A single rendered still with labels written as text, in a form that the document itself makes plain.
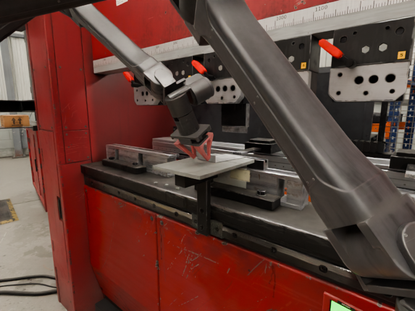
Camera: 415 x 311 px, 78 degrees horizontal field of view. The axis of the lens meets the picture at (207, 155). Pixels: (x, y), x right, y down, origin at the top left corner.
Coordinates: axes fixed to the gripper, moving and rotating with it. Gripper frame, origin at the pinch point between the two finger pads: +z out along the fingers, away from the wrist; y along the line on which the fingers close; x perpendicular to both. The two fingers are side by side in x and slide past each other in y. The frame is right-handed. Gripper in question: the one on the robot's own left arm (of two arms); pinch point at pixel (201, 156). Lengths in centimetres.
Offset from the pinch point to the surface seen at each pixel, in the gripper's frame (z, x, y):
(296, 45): -19.4, -25.9, -21.5
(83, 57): -30, -27, 85
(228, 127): 1.9, -18.5, 2.3
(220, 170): 0.8, 3.2, -9.1
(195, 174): -3.2, 10.0, -7.2
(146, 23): -35, -35, 40
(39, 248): 91, 45, 186
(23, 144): 124, -80, 693
